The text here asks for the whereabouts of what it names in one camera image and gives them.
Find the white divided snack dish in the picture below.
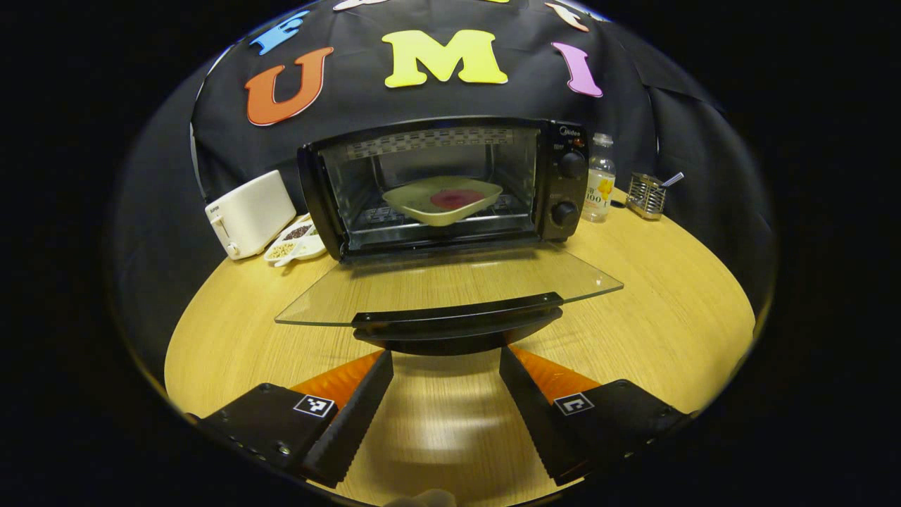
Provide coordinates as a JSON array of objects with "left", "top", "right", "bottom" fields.
[{"left": 263, "top": 214, "right": 329, "bottom": 269}]

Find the clear drink bottle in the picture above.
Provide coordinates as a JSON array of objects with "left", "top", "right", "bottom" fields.
[{"left": 582, "top": 133, "right": 617, "bottom": 224}]

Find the black electric oven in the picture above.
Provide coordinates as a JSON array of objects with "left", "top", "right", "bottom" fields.
[{"left": 274, "top": 115, "right": 625, "bottom": 357}]

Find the pink meat slice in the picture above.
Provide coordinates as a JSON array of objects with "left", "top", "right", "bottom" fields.
[{"left": 430, "top": 188, "right": 487, "bottom": 211}]

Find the white square plate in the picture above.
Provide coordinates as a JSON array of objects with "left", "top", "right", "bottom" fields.
[{"left": 382, "top": 175, "right": 504, "bottom": 228}]

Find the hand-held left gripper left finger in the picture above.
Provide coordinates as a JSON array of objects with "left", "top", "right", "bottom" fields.
[{"left": 196, "top": 349, "right": 396, "bottom": 489}]

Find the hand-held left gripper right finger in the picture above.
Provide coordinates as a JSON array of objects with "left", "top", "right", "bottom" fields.
[{"left": 498, "top": 344, "right": 695, "bottom": 488}]

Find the white toaster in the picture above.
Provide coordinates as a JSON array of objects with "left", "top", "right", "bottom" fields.
[{"left": 204, "top": 169, "right": 298, "bottom": 262}]

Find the metal mesh holder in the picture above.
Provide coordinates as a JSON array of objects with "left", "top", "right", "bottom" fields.
[{"left": 626, "top": 172, "right": 667, "bottom": 221}]

